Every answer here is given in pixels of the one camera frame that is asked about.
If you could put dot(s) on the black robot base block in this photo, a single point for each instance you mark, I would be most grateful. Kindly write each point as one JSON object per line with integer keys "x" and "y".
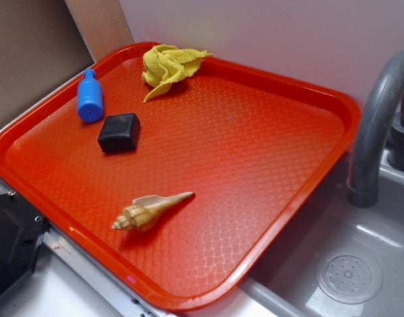
{"x": 22, "y": 229}

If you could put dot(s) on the blue plastic bottle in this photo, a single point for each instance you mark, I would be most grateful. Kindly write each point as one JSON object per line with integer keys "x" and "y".
{"x": 89, "y": 98}

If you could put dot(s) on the red plastic tray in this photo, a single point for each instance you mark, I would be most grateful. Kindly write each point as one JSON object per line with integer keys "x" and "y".
{"x": 251, "y": 145}

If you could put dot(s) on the beige spiral seashell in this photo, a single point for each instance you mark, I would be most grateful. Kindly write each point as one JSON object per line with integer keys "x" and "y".
{"x": 143, "y": 214}

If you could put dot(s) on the black rectangular block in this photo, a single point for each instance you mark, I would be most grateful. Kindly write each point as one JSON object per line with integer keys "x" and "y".
{"x": 119, "y": 133}

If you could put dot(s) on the yellow crumpled cloth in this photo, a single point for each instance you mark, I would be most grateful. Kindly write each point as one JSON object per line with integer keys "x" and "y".
{"x": 165, "y": 65}

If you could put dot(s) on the grey plastic sink basin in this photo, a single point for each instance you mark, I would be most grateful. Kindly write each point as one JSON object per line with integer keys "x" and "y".
{"x": 334, "y": 259}

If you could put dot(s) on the wooden board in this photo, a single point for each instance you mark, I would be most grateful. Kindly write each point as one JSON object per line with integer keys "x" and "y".
{"x": 102, "y": 25}

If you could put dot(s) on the grey curved faucet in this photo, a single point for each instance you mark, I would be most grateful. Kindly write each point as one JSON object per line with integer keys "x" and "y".
{"x": 372, "y": 136}

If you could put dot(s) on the dark grey faucet knob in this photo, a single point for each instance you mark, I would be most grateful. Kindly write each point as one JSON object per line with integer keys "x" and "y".
{"x": 396, "y": 154}

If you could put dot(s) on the brown cardboard panel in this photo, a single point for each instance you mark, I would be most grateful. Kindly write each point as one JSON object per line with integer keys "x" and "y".
{"x": 40, "y": 49}

